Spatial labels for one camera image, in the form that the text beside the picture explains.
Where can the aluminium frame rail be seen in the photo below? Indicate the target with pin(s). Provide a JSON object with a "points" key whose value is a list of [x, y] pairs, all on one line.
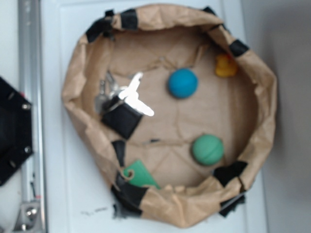
{"points": [[32, 213]]}

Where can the grey key bunch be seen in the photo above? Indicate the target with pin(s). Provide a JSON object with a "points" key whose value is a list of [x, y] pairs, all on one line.
{"points": [[107, 90]]}

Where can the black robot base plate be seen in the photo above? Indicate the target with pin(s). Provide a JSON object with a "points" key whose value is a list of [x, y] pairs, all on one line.
{"points": [[16, 144]]}

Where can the brown paper bin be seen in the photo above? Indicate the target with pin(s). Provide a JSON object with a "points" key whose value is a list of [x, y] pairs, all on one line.
{"points": [[157, 40]]}

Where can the green plastic tag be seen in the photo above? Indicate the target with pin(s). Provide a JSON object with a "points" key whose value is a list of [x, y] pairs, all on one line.
{"points": [[138, 175]]}

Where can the bright silver key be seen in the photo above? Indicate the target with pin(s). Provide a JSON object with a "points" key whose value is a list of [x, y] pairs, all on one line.
{"points": [[130, 96]]}

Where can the black key fob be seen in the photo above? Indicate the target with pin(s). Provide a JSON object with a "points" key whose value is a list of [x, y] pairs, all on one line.
{"points": [[120, 117]]}

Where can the yellow rubber duck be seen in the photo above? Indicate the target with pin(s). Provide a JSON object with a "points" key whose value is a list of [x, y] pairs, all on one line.
{"points": [[225, 66]]}

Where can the green ball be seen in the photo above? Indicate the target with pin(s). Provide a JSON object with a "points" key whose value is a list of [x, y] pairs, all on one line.
{"points": [[207, 149]]}

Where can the blue ball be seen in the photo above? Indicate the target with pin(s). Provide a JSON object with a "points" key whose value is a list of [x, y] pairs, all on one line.
{"points": [[182, 83]]}

